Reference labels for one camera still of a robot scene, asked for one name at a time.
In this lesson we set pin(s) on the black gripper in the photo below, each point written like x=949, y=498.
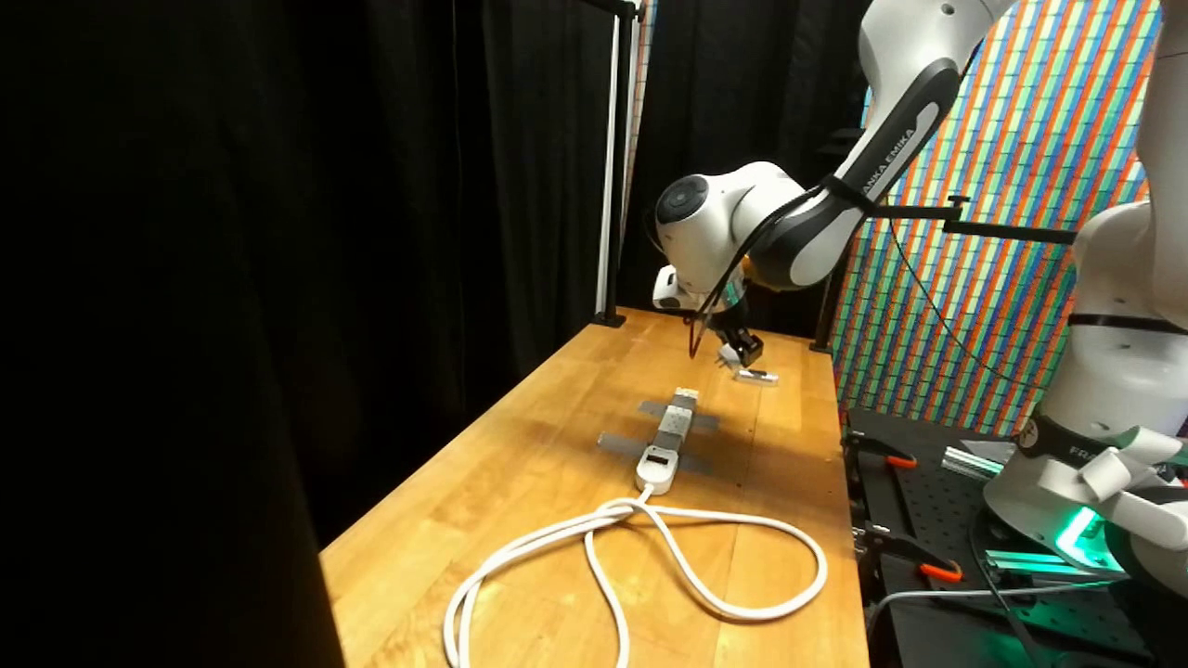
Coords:
x=734, y=331

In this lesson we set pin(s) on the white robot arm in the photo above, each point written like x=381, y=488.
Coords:
x=1092, y=474

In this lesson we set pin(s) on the grey tape strip rear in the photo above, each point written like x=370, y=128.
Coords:
x=707, y=417

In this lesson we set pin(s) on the grey tape strip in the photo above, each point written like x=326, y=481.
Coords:
x=707, y=417
x=631, y=449

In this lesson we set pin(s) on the silver vertical pole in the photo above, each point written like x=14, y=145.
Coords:
x=613, y=145

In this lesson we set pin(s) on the grey tape strip front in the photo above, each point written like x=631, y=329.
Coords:
x=631, y=449

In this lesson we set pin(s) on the colourful striped board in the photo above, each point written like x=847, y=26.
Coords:
x=965, y=331

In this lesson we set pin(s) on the black optical breadboard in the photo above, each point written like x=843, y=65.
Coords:
x=1020, y=606

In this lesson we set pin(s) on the black curtain backdrop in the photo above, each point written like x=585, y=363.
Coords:
x=259, y=261

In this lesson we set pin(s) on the orange handled clamp upper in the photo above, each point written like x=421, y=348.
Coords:
x=884, y=449

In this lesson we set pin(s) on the orange handled clamp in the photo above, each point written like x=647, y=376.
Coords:
x=884, y=449
x=927, y=563

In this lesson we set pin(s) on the orange handled clamp lower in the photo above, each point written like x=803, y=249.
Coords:
x=927, y=563

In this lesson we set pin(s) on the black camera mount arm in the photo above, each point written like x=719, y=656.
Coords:
x=953, y=222

